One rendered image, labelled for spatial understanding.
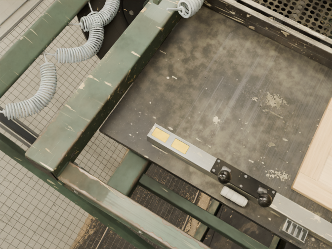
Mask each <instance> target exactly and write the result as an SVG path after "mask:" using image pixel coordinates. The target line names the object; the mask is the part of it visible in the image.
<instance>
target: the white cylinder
mask: <svg viewBox="0 0 332 249"><path fill-rule="evenodd" d="M220 194H221V195H223V196H225V197H226V198H228V199H230V200H231V201H233V202H235V203H236V204H238V205H240V206H242V207H243V206H245V205H246V204H247V202H248V200H247V198H245V197H244V196H242V195H241V194H239V193H237V192H235V191H234V190H232V189H230V188H228V187H227V186H224V187H223V189H222V191H221V193H220Z"/></svg>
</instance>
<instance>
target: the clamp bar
mask: <svg viewBox="0 0 332 249"><path fill-rule="evenodd" d="M203 5H204V6H206V7H208V8H210V9H212V10H214V11H216V12H218V13H220V14H222V15H224V16H226V17H228V18H230V19H232V20H234V21H236V22H238V23H240V24H242V25H244V26H246V27H248V28H250V29H252V30H254V31H256V32H258V33H260V34H262V35H264V36H266V37H268V38H270V39H272V40H274V41H276V42H278V43H280V44H282V45H284V46H286V47H288V48H290V49H292V50H294V51H296V52H298V53H300V54H302V55H304V56H306V57H308V58H310V59H312V60H314V61H316V62H318V63H321V64H323V65H325V66H327V67H329V68H331V69H332V39H330V38H328V37H326V36H324V35H322V34H320V33H318V32H315V31H313V30H311V29H309V28H307V27H305V26H303V25H301V24H299V23H297V22H295V21H293V20H291V19H289V18H286V17H284V16H282V15H280V14H278V13H276V12H274V11H272V10H270V9H268V8H266V7H264V6H262V5H260V4H257V3H255V2H253V1H251V0H204V3H203Z"/></svg>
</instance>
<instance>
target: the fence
mask: <svg viewBox="0 0 332 249"><path fill-rule="evenodd" d="M156 128H158V129H160V130H162V131H163V132H165V133H167V134H169V135H170V136H169V138H168V140H167V141H166V143H164V142H162V141H161V140H159V139H157V138H156V137H154V136H152V133H153V132H154V130H155V129H156ZM175 139H177V140H179V141H181V142H183V143H184V144H186V145H188V146H189V149H188V150H187V152H186V154H183V153H182V152H180V151H178V150H176V149H175V148H173V147H171V145H172V143H173V142H174V140H175ZM147 141H149V142H151V143H152V144H154V145H156V146H158V147H159V148H161V149H163V150H165V151H166V152H168V153H170V154H171V155H173V156H175V157H177V158H178V159H180V160H182V161H183V162H185V163H187V164H189V165H190V166H192V167H194V168H196V169H197V170H199V171H201V172H202V173H204V174H206V175H208V176H209V177H211V178H213V179H215V180H216V181H218V178H217V176H216V175H215V174H213V173H211V172H210V170H211V168H212V166H213V164H214V163H215V161H216V159H217V158H215V157H214V156H212V155H210V154H208V153H207V152H205V151H203V150H201V149H199V148H198V147H196V146H194V145H192V144H191V143H189V142H187V141H185V140H184V139H182V138H180V137H178V136H177V135H175V134H173V133H171V132H170V131H168V130H166V129H164V128H163V127H161V126H159V125H157V124H154V126H153V127H152V129H151V130H150V132H149V133H148V135H147ZM218 182H219V181H218ZM224 185H225V186H227V187H228V188H230V189H232V190H234V191H235V192H237V193H239V194H241V195H242V196H244V197H246V198H247V199H249V200H251V201H253V202H254V203H256V204H258V202H257V199H256V198H255V197H253V196H251V195H249V194H248V193H246V192H244V191H242V190H241V189H239V188H237V187H235V186H234V185H232V184H230V183H228V184H224ZM258 205H259V204H258ZM259 206H260V205H259ZM265 209H266V210H268V211H270V212H272V213H273V214H275V215H277V216H278V217H280V218H282V219H286V218H287V219H289V220H291V221H293V222H294V223H296V224H298V225H300V226H301V227H303V228H305V229H306V230H308V231H309V232H308V234H309V235H311V236H313V237H315V238H316V239H318V240H320V241H321V242H323V243H325V244H327V245H328V246H330V247H332V224H331V223H330V222H328V221H326V220H324V219H322V218H321V217H319V216H317V215H316V214H314V213H312V212H310V211H309V210H307V209H305V208H303V207H301V206H300V205H298V204H296V203H294V202H293V201H291V200H289V199H287V198H286V197H284V196H282V195H280V194H279V193H276V195H275V198H274V200H273V202H272V204H271V205H270V206H269V207H265Z"/></svg>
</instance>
